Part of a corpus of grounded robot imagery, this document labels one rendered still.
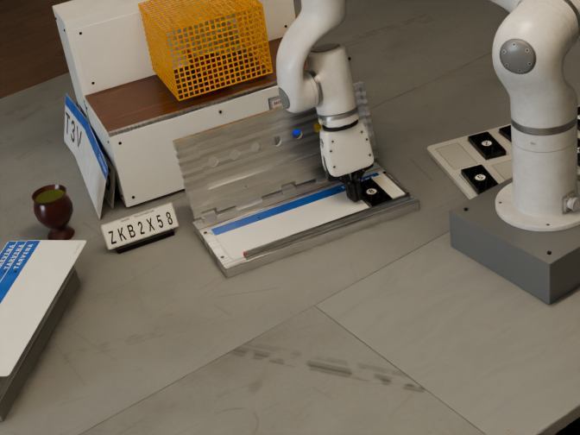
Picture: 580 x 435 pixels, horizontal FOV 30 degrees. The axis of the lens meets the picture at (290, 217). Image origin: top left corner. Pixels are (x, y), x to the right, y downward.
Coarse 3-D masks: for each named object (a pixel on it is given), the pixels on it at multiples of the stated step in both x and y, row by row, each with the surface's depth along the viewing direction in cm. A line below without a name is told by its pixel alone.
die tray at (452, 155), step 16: (496, 128) 252; (448, 144) 248; (464, 144) 247; (448, 160) 243; (464, 160) 242; (480, 160) 241; (496, 160) 240; (496, 176) 234; (512, 176) 234; (464, 192) 232
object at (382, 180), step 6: (384, 174) 237; (378, 180) 235; (384, 180) 235; (390, 180) 234; (384, 186) 232; (390, 186) 233; (396, 186) 232; (390, 192) 230; (396, 192) 230; (402, 192) 230
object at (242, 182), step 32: (224, 128) 227; (256, 128) 231; (288, 128) 233; (192, 160) 226; (224, 160) 230; (256, 160) 232; (288, 160) 235; (320, 160) 237; (192, 192) 228; (224, 192) 231; (256, 192) 233
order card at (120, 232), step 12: (168, 204) 233; (132, 216) 230; (144, 216) 231; (156, 216) 232; (168, 216) 233; (108, 228) 229; (120, 228) 230; (132, 228) 230; (144, 228) 231; (156, 228) 232; (168, 228) 233; (108, 240) 229; (120, 240) 230; (132, 240) 231
